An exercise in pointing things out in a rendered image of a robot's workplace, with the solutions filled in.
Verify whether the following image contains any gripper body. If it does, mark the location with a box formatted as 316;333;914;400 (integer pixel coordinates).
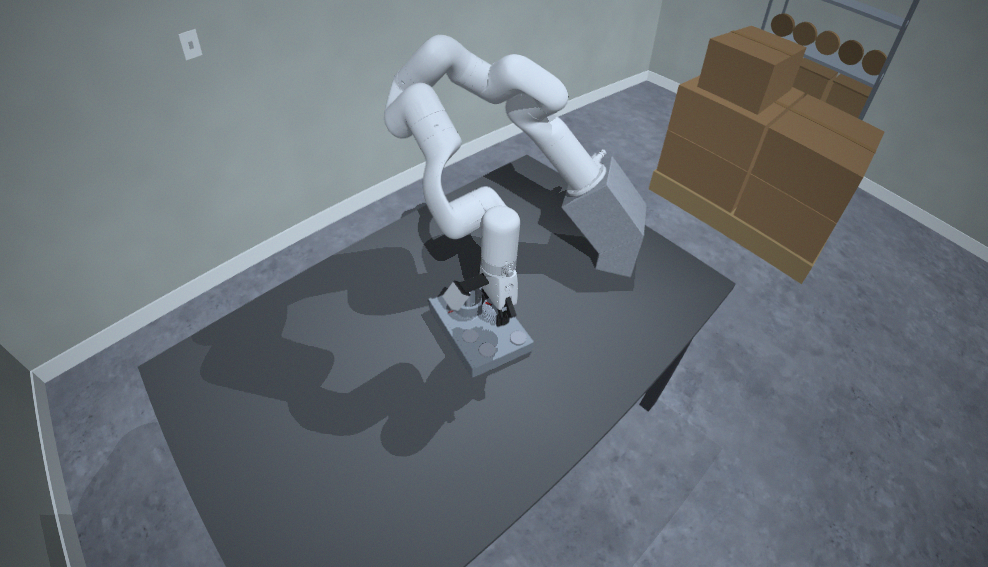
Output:
480;264;518;310

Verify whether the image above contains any grey toothed gear with red arrow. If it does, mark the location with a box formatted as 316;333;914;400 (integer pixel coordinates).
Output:
482;298;507;324

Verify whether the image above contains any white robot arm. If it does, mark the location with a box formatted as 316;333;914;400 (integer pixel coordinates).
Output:
384;35;606;277

